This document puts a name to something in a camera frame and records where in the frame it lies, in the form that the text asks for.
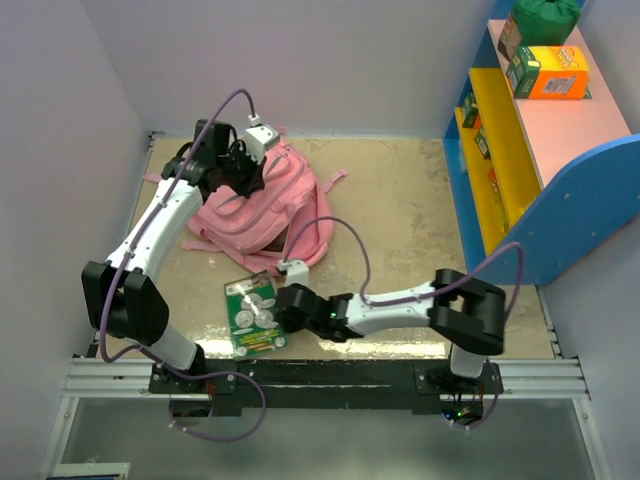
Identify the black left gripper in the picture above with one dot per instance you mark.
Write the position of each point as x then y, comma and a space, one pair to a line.
255, 180

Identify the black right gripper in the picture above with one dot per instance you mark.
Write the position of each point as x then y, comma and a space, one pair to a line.
288, 324

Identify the green paperback book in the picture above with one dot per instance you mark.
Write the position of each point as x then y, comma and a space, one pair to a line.
251, 316

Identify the pink student backpack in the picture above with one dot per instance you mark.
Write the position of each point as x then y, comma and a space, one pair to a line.
276, 223

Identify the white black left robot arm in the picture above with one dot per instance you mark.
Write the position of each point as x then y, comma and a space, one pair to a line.
120, 293

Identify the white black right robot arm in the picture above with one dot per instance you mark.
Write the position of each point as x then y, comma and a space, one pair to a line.
468, 312

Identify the green cloth bag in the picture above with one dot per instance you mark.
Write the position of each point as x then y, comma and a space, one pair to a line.
545, 23

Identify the orange packet on shelf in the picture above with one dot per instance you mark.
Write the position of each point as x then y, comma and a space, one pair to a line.
498, 203

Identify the small green box upper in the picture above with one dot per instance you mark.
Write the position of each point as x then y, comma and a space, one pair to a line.
470, 112

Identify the small green box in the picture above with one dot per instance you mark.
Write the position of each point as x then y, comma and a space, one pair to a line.
481, 142
470, 112

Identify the small green box lower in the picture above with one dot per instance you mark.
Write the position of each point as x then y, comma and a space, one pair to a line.
481, 142

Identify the blue yellow pink shelf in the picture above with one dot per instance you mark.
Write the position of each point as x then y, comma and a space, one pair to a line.
568, 171

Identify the brown card box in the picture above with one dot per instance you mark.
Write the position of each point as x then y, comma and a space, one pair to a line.
510, 38

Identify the orange green crayon box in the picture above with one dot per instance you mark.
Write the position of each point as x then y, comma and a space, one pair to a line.
549, 72

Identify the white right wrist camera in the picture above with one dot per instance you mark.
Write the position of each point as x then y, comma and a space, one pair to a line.
293, 271

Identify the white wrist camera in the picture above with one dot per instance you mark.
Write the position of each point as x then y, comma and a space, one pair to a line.
258, 140
293, 271

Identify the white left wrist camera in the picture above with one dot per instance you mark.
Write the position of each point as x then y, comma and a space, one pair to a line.
258, 140

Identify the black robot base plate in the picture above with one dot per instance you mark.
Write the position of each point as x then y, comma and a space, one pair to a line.
423, 387

